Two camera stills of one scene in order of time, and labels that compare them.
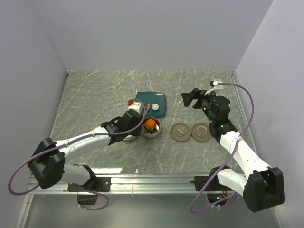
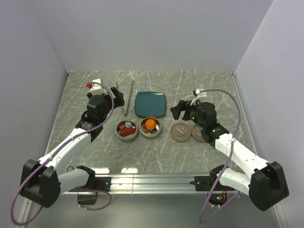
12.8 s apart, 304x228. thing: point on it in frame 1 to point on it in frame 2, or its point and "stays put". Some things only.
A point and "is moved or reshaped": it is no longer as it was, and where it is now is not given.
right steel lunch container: x=154 y=135 stays put
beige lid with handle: x=180 y=132 stays put
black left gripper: x=137 y=131 to x=118 y=100
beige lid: x=200 y=132 stays put
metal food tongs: x=147 y=107 to x=124 y=113
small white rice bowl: x=155 y=106 is moved or reshaped
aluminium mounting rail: x=128 y=184 stays put
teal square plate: x=157 y=101 stays put
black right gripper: x=197 y=94 to x=176 y=110
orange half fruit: x=150 y=124 stays put
